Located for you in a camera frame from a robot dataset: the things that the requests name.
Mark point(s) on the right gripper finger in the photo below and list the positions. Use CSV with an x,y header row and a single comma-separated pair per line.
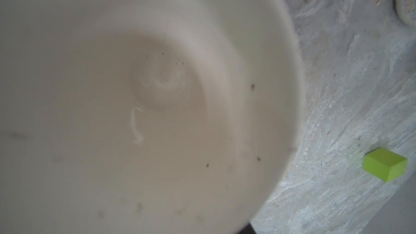
x,y
248,229

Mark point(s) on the green small object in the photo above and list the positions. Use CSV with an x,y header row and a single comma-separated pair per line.
x,y
385,164

